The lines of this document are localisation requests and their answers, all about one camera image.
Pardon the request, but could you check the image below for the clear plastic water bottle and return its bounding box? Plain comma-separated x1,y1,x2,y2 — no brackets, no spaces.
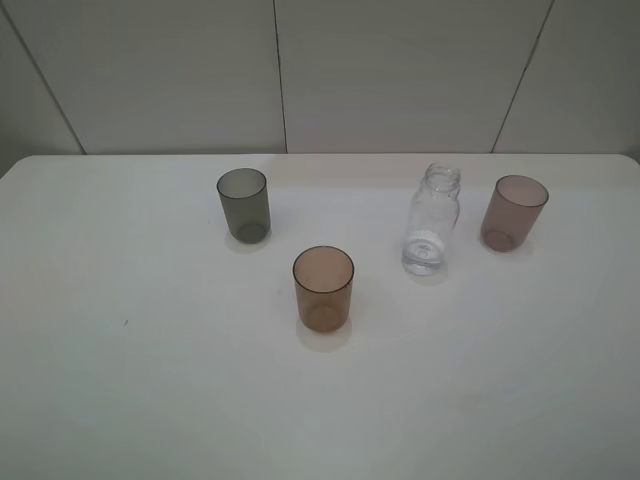
401,163,461,276

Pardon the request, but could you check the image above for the brown translucent plastic cup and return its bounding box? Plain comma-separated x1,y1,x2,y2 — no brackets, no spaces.
292,245,355,333

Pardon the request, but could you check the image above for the pink translucent plastic cup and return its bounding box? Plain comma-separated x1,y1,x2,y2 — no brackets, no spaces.
480,175,549,253

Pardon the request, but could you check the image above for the grey translucent plastic cup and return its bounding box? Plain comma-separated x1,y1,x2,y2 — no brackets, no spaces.
216,168,271,244

